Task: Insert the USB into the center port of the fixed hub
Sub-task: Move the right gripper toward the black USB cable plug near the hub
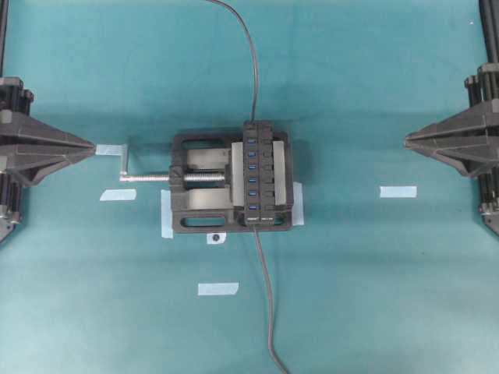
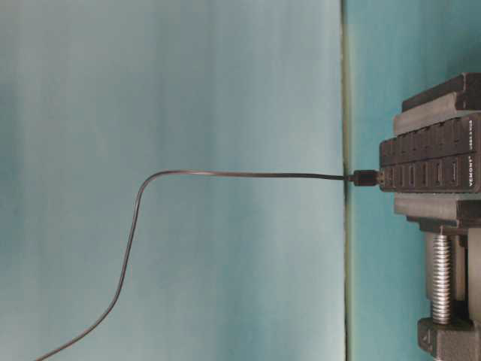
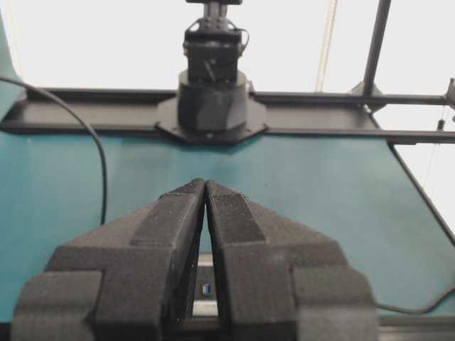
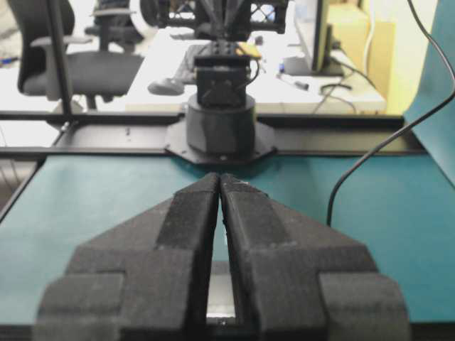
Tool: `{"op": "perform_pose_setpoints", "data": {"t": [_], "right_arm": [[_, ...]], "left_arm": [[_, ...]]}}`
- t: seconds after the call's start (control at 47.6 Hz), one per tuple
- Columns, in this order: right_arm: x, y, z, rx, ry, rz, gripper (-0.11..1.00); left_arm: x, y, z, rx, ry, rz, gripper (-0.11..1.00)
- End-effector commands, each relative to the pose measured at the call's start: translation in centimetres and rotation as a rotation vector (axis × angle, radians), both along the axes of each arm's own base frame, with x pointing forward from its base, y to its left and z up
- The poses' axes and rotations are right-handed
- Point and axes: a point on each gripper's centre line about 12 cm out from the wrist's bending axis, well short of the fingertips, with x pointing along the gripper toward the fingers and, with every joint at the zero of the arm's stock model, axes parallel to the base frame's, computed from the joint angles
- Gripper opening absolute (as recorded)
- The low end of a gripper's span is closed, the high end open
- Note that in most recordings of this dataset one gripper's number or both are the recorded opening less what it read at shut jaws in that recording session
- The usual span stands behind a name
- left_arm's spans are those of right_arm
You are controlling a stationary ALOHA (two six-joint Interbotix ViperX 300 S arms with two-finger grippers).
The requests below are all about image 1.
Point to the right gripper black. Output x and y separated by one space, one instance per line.
480 162

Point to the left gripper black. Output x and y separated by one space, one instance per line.
28 166

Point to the black multiport USB hub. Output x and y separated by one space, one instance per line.
258 171

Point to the blue tape near crank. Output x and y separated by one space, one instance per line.
109 150

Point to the blue tape left lower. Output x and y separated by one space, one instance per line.
118 195

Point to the blue tape right side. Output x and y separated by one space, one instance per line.
398 192

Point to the blue tape vise left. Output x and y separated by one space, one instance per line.
166 215

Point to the blue tape vise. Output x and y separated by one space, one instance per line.
297 209
166 215

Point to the black bench vise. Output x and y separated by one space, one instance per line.
206 182

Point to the blue tape vise right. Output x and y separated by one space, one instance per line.
297 209

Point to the white sticker black dot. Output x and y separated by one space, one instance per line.
216 238

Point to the blue tape bottom centre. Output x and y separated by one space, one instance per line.
218 289

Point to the black frame post right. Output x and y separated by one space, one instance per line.
489 19

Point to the black frame post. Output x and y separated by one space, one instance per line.
4 11
489 19

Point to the black frame post left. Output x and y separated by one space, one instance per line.
4 11

